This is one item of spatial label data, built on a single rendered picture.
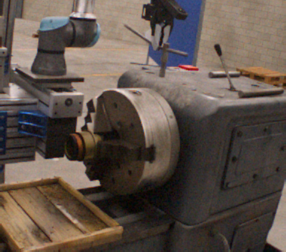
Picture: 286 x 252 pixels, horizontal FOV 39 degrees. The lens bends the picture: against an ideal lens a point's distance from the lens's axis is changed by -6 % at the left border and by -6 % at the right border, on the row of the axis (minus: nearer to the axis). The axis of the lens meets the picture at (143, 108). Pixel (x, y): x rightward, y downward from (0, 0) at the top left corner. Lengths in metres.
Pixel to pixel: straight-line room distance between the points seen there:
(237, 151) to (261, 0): 11.03
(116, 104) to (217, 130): 0.29
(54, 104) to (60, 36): 0.28
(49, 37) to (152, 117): 0.68
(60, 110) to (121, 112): 0.45
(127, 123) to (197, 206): 0.33
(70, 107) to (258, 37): 10.79
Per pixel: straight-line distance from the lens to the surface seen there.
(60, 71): 1.72
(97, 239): 1.14
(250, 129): 1.37
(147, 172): 1.17
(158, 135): 1.16
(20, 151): 1.75
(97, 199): 1.39
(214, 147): 1.23
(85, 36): 1.77
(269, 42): 12.07
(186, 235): 1.34
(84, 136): 1.17
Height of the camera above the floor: 1.50
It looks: 14 degrees down
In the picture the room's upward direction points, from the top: 8 degrees clockwise
